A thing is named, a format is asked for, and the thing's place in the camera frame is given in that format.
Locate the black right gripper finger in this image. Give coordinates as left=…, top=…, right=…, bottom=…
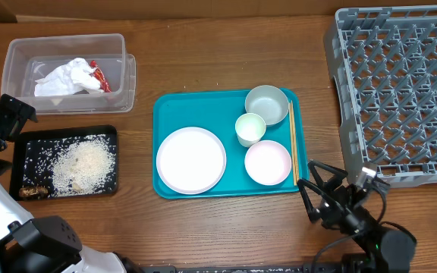
left=296, top=177, right=335, bottom=224
left=307, top=160, right=348, bottom=190

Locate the white tissue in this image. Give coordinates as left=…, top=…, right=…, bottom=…
left=34, top=58, right=105, bottom=97

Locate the red snack wrapper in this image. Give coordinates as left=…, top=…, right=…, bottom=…
left=90, top=60, right=112, bottom=93

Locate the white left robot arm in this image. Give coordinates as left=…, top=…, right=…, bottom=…
left=0, top=94, right=142, bottom=273

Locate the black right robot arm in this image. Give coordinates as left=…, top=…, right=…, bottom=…
left=297, top=160, right=417, bottom=272

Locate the black food waste tray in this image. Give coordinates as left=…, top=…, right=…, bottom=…
left=9, top=125, right=118, bottom=201

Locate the grey dishwasher rack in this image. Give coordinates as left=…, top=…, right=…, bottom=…
left=324, top=5, right=437, bottom=188

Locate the wooden chopstick outer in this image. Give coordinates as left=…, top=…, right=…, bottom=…
left=289, top=102, right=300, bottom=185

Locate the brown food scrap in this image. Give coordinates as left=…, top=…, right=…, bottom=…
left=18, top=186, right=49, bottom=199

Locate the spilled rice pile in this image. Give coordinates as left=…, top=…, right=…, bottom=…
left=50, top=134, right=117, bottom=197

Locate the pale green cup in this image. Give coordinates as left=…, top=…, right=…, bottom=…
left=234, top=113, right=266, bottom=147

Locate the grey-green bowl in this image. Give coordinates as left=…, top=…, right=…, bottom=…
left=245, top=85, right=289, bottom=126

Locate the clear plastic bin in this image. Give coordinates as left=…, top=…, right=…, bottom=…
left=1, top=33, right=137, bottom=115

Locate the large white plate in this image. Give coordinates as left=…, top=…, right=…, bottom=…
left=156, top=127, right=227, bottom=195

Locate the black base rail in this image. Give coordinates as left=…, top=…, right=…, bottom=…
left=140, top=262, right=359, bottom=273

